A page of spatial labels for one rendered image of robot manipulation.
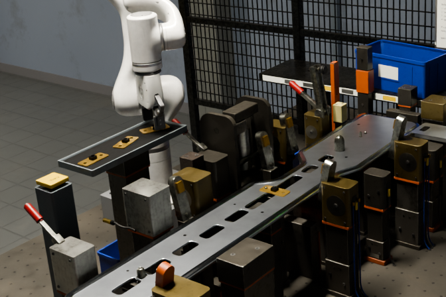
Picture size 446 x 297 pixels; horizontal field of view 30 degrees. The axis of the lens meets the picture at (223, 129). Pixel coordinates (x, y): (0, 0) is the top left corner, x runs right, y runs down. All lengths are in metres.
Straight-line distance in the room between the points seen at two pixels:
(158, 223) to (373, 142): 0.80
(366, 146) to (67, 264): 1.05
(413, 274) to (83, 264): 1.00
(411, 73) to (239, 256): 1.20
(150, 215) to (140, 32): 0.50
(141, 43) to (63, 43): 4.56
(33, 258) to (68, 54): 4.16
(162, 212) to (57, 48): 4.83
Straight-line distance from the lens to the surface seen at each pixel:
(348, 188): 2.21
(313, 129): 2.72
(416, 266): 2.54
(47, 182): 2.13
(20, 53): 7.34
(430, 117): 2.80
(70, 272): 2.01
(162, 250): 2.06
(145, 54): 2.28
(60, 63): 6.92
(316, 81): 2.67
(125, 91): 2.63
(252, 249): 1.97
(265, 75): 3.24
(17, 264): 2.76
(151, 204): 2.10
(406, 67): 2.92
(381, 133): 2.69
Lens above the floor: 1.99
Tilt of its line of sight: 21 degrees down
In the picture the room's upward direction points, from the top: 5 degrees counter-clockwise
